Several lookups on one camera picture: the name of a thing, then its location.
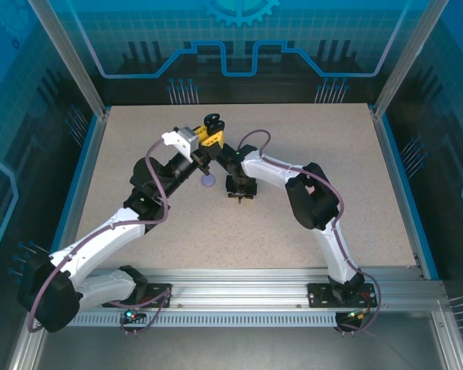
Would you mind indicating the black earbud charging case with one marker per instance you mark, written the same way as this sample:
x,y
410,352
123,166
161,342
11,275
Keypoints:
x,y
214,122

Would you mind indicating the purple earbud charging case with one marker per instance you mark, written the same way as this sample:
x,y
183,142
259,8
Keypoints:
x,y
208,181

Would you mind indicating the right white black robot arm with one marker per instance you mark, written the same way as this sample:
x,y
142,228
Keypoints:
x,y
270,169

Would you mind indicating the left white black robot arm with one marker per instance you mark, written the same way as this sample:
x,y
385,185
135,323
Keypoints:
x,y
112,227

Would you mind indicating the aluminium mounting beam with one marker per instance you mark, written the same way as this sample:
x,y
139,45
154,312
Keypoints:
x,y
239,287

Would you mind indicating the small LED controller board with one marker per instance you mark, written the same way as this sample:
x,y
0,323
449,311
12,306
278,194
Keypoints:
x,y
130,316
354,316

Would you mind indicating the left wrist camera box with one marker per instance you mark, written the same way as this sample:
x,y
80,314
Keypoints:
x,y
187,136

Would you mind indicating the blue aluminium table side rail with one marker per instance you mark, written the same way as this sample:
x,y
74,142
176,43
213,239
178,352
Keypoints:
x,y
395,173
86,173

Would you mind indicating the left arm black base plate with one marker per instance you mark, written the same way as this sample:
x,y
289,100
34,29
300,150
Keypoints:
x,y
164,287

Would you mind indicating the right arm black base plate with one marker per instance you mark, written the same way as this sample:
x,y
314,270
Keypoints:
x,y
318,294

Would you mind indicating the aluminium frame post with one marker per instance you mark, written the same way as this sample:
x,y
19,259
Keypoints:
x,y
75,65
409,58

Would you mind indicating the aluminium lower frame rail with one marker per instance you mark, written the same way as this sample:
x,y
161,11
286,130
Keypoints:
x,y
23,350
449,339

